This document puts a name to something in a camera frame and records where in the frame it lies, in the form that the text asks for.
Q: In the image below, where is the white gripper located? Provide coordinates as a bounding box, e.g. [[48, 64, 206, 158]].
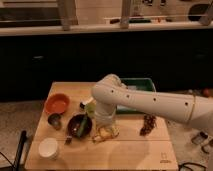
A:
[[92, 102, 119, 143]]

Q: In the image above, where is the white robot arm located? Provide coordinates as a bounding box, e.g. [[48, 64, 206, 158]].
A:
[[91, 74, 213, 136]]

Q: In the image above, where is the small metal cup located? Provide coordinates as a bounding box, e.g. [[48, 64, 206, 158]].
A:
[[48, 113, 62, 130]]

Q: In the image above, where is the white cup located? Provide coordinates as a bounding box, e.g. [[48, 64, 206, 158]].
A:
[[38, 138, 59, 159]]

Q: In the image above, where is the yellow banana toy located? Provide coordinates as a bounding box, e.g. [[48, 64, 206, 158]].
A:
[[92, 134, 114, 143]]

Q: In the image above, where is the green spatula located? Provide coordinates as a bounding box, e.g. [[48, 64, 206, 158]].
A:
[[77, 102, 95, 138]]

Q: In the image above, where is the dark brown bowl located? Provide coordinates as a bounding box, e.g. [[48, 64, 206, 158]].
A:
[[67, 114, 84, 138]]

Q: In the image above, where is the bunch of dark grapes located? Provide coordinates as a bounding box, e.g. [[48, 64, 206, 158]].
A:
[[140, 115, 156, 136]]

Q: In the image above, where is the green plastic tray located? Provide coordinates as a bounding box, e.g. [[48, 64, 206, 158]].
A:
[[117, 78, 156, 114]]

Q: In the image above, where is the orange bowl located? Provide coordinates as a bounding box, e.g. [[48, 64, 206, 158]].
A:
[[44, 93, 70, 114]]

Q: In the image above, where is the black bar at table edge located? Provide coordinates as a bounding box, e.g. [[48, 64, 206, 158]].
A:
[[12, 130, 27, 171]]

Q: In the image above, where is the white handled brush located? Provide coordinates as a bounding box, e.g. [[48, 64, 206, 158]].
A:
[[79, 97, 93, 109]]

